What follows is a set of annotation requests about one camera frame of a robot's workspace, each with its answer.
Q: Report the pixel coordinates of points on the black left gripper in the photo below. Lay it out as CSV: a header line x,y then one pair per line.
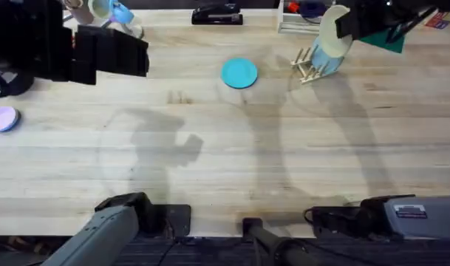
x,y
85,55

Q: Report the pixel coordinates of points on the pale green cup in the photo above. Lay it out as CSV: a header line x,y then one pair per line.
x,y
99,7

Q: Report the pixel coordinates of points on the black rail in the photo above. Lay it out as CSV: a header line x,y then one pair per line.
x,y
210,253

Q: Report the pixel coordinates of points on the small wooden peg rack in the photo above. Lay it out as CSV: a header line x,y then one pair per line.
x,y
308,76

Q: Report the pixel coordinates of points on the black stapler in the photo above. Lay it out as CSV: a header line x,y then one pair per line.
x,y
217,15

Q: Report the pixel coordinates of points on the light blue plate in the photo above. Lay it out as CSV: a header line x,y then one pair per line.
x,y
323,63

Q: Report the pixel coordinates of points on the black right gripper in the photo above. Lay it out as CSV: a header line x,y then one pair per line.
x,y
380,14

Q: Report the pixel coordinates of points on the blue cup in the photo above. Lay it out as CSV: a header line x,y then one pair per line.
x,y
123,14

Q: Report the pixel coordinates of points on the cream plate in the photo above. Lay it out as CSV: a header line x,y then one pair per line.
x,y
330,37

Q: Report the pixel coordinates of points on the white box with tools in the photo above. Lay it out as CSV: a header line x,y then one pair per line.
x,y
295,24

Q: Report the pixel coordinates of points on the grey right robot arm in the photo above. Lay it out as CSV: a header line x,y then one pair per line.
x,y
420,218

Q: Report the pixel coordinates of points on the green board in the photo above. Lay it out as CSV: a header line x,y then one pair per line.
x,y
391,46

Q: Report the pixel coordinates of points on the red printed card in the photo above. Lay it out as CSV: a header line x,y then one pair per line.
x,y
437,21

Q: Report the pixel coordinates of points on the teal plate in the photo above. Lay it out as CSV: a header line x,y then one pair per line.
x,y
239,72

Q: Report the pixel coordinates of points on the tan cup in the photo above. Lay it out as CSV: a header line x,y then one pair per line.
x,y
78,10

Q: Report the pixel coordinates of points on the black camera pole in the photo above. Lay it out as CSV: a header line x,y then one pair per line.
x,y
272,242

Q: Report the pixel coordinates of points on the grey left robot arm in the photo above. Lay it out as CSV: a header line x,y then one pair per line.
x,y
99,236

